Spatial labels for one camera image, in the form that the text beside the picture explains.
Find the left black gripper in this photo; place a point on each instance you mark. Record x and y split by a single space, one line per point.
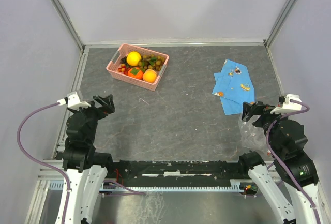
102 111

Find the pink plastic basket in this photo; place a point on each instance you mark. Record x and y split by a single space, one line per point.
123 51

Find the dark grape bunch toy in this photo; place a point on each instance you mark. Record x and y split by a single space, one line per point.
124 60

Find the light blue cable duct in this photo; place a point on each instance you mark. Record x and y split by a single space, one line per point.
234 187

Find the small red fruits toy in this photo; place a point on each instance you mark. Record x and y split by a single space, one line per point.
123 68

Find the yellow lemon toy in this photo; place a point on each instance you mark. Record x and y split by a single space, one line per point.
133 58

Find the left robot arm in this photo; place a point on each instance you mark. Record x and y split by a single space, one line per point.
84 167

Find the green longan bunch toy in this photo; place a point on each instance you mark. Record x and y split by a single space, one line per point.
151 62

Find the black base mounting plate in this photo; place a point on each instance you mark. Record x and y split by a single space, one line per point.
176 173

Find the yellow orange peach toy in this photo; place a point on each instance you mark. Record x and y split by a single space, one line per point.
150 76

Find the orange persimmon toy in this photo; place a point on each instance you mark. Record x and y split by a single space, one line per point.
135 73

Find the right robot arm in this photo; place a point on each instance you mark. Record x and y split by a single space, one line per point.
285 140

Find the clear zip top bag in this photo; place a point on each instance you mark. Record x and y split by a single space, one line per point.
252 137

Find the blue cartoon cloth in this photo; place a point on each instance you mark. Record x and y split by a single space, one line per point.
233 86

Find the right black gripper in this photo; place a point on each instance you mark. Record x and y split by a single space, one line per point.
264 110

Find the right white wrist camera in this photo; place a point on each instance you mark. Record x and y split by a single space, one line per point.
285 105

